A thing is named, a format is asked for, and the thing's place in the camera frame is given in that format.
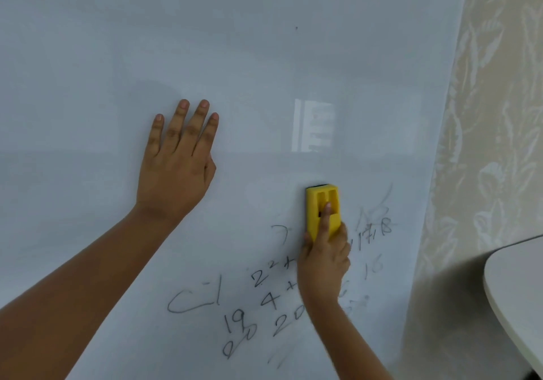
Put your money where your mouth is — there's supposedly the person's left hand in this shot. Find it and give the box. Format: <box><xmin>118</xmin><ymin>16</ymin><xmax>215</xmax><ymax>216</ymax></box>
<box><xmin>135</xmin><ymin>99</ymin><xmax>220</xmax><ymax>220</ymax></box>

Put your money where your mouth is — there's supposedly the person's right hand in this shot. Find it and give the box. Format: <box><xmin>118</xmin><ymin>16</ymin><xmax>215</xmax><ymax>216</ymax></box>
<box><xmin>297</xmin><ymin>202</ymin><xmax>353</xmax><ymax>305</ymax></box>

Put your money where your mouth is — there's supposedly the yellow whiteboard eraser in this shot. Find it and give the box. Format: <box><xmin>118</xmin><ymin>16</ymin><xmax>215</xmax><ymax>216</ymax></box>
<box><xmin>305</xmin><ymin>184</ymin><xmax>343</xmax><ymax>244</ymax></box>

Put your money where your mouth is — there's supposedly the person's left forearm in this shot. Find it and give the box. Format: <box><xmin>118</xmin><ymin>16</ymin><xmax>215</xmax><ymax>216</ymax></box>
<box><xmin>0</xmin><ymin>204</ymin><xmax>182</xmax><ymax>380</ymax></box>

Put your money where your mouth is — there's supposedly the person's right forearm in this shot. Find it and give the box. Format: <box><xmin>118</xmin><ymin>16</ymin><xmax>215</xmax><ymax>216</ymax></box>
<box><xmin>303</xmin><ymin>296</ymin><xmax>396</xmax><ymax>380</ymax></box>

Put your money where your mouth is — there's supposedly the white whiteboard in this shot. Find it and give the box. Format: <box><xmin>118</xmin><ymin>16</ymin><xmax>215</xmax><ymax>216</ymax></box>
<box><xmin>0</xmin><ymin>0</ymin><xmax>472</xmax><ymax>380</ymax></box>

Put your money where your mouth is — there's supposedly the white round table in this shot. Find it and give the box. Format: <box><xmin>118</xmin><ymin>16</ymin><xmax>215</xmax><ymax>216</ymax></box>
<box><xmin>483</xmin><ymin>235</ymin><xmax>543</xmax><ymax>379</ymax></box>

